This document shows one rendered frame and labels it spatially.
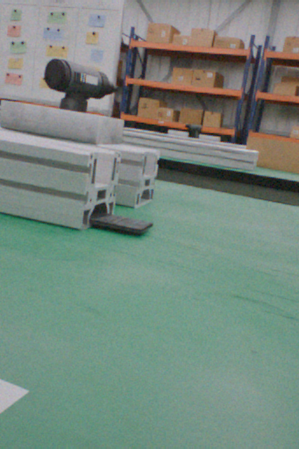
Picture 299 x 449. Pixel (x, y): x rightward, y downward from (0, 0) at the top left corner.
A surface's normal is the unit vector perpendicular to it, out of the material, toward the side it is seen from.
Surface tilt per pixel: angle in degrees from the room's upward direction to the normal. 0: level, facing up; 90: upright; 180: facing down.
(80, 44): 90
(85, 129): 90
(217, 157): 90
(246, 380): 0
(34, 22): 90
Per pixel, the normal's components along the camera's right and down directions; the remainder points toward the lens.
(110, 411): 0.15, -0.97
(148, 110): -0.35, 0.14
